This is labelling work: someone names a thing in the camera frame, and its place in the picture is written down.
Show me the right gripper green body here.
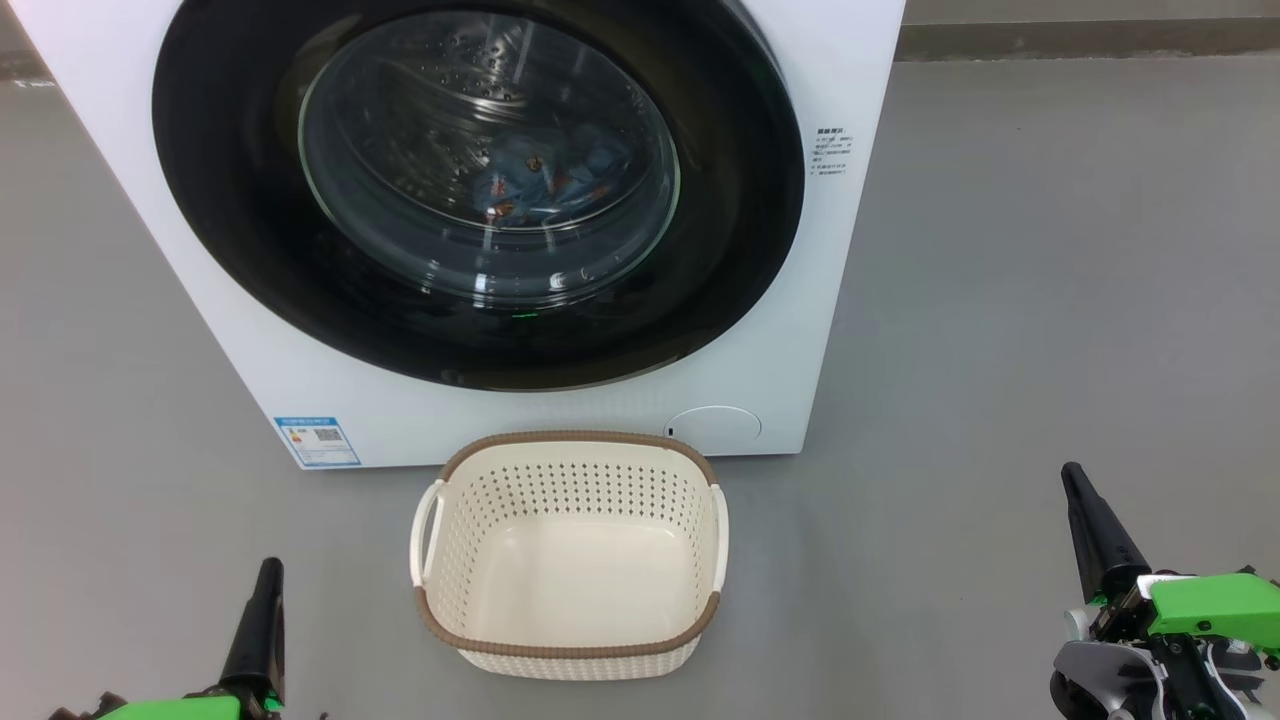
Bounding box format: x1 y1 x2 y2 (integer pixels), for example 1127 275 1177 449
1065 568 1280 701

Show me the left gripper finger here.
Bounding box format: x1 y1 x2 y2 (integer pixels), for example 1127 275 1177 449
218 558 286 701

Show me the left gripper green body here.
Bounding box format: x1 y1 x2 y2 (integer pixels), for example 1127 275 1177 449
50 688 286 720

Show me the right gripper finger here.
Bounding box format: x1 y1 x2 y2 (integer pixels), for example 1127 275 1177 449
1060 462 1151 601

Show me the washing machine glass door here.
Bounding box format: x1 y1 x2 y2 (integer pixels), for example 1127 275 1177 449
152 0 806 393

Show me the blue cartoon print garment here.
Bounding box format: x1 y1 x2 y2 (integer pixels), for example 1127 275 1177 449
483 130 576 223

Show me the white front-load washing machine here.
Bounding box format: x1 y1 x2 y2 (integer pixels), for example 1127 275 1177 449
10 0 906 469

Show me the blue energy label sticker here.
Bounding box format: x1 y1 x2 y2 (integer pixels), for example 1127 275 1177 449
273 417 362 469

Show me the cream perforated plastic laundry basket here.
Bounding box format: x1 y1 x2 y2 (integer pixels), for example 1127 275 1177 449
409 431 730 682

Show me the round white filter cover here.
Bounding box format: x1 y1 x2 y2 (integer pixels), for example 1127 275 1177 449
667 405 762 456

